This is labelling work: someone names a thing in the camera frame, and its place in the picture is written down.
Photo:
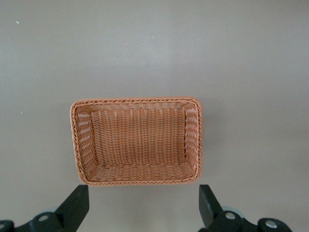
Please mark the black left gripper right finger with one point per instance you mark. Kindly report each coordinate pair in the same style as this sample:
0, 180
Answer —
210, 207

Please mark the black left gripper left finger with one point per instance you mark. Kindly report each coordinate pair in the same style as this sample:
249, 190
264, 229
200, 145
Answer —
72, 207

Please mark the brown wicker basket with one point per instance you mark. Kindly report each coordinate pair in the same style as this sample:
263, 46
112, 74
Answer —
140, 140

